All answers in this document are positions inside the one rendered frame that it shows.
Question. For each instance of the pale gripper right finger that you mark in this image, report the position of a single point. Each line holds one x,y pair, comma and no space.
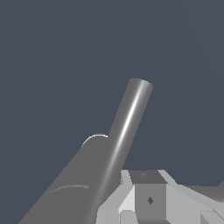
186,205

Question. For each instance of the grey faucet base cylinder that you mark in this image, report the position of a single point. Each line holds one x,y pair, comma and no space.
73,186

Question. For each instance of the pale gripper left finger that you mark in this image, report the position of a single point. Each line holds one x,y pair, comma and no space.
150,201

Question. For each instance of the shiny grey faucet pipe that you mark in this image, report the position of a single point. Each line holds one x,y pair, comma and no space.
128,125

